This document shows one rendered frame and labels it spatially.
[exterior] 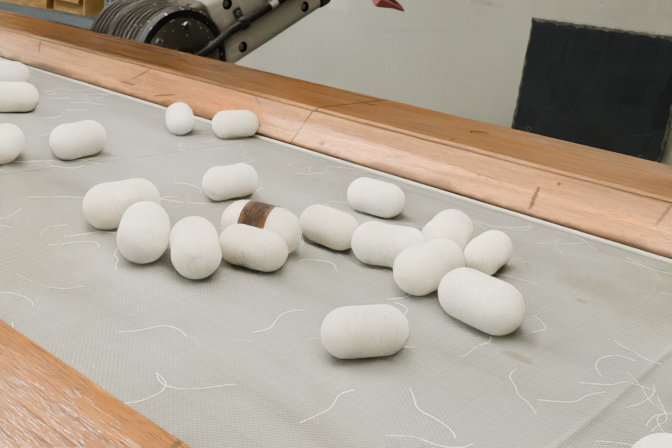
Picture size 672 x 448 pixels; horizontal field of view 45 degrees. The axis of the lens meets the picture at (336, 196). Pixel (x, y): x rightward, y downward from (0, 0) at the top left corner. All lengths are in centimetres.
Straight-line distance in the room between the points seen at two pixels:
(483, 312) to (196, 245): 11
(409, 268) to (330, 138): 24
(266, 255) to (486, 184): 19
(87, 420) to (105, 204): 19
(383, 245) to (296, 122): 24
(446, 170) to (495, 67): 207
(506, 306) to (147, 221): 15
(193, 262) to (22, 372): 12
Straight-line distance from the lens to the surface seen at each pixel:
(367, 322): 27
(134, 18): 100
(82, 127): 50
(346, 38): 284
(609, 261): 42
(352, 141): 54
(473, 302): 30
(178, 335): 29
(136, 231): 33
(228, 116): 56
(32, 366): 22
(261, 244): 33
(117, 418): 20
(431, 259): 33
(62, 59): 80
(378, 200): 42
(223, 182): 42
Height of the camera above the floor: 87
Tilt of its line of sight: 17 degrees down
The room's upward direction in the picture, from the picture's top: 6 degrees clockwise
